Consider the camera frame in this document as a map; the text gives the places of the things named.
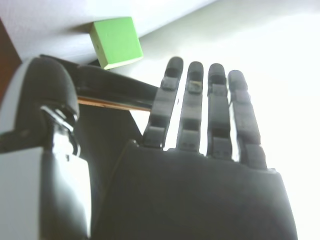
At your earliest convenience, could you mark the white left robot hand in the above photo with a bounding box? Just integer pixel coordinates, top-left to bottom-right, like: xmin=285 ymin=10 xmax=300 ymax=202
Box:
xmin=0 ymin=56 xmax=300 ymax=240

